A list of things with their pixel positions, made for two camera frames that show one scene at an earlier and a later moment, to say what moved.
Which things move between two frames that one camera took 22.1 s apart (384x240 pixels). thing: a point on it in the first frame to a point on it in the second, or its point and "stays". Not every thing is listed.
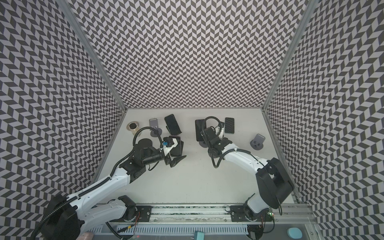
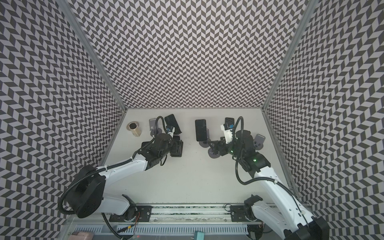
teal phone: [229, 125] stays
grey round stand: [257, 143] stays
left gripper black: [168, 160] to [176, 146]
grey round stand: [153, 124] stays
